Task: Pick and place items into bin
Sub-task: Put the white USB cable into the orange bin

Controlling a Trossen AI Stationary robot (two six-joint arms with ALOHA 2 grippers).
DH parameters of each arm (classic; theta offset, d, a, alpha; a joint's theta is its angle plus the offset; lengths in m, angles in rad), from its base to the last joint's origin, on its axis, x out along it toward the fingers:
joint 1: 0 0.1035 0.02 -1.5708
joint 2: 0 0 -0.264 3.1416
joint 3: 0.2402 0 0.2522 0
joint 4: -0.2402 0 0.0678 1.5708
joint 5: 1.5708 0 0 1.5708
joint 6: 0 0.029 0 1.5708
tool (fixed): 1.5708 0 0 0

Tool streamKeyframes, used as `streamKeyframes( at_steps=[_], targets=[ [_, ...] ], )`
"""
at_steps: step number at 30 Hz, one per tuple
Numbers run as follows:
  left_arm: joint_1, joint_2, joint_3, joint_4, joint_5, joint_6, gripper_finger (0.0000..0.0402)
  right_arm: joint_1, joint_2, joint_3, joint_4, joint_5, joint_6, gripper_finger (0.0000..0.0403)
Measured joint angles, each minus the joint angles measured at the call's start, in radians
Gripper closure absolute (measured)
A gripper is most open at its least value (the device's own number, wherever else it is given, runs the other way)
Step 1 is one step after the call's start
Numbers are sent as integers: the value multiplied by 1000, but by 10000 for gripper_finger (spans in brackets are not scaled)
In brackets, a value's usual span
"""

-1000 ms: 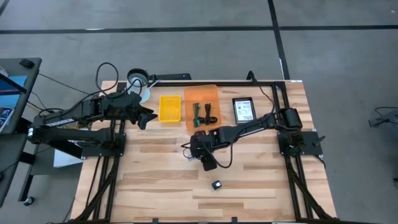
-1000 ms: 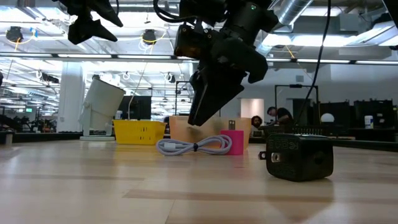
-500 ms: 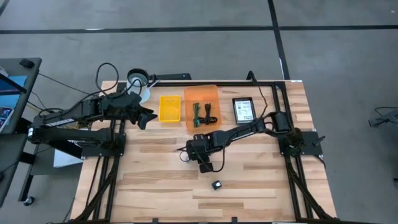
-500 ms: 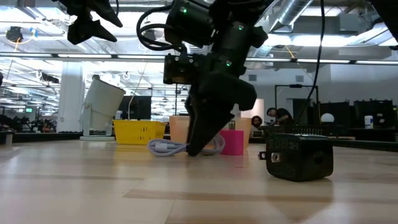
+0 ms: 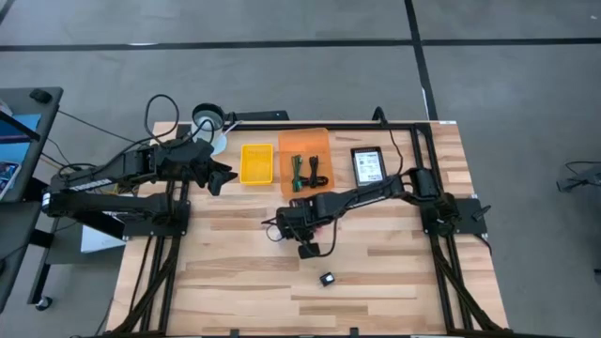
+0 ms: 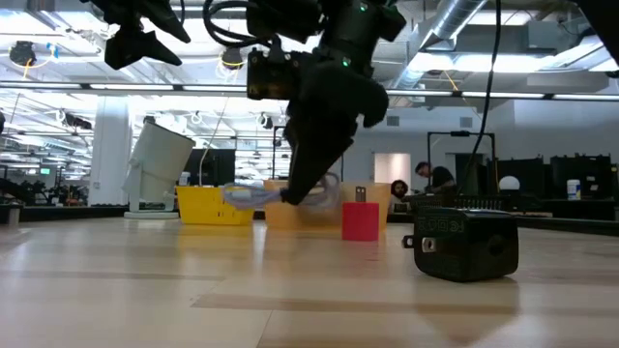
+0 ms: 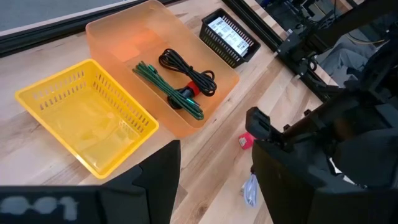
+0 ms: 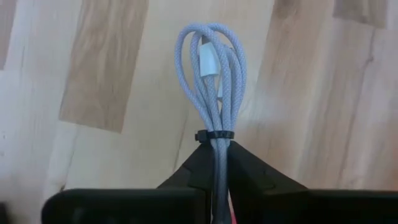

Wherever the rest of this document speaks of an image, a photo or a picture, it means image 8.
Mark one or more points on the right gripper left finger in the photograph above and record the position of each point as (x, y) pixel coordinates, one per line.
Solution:
(199, 174)

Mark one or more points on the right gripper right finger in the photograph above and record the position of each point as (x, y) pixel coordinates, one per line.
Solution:
(248, 174)

